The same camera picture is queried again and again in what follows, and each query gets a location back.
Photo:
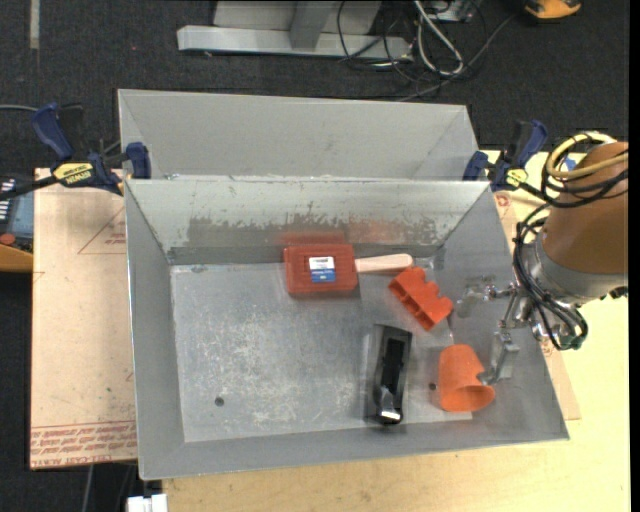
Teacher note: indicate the pale wooden stick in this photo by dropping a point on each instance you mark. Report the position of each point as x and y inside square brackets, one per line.
[382, 262]

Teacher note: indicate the orange plastic cup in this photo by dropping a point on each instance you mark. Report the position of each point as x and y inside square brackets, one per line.
[460, 382]

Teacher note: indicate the grey metal bin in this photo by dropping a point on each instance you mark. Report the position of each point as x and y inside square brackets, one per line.
[250, 350]

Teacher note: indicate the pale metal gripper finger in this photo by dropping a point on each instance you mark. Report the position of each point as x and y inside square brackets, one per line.
[504, 357]
[475, 294]

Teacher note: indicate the red box with blue label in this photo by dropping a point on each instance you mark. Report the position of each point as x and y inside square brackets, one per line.
[305, 280]

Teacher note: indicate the brown cardboard board red print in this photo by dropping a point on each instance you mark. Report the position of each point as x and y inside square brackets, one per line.
[75, 325]

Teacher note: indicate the orange-red notched toy block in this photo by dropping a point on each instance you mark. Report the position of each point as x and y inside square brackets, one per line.
[422, 297]

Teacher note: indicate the black and silver stapler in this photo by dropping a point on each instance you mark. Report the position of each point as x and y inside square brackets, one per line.
[392, 370]

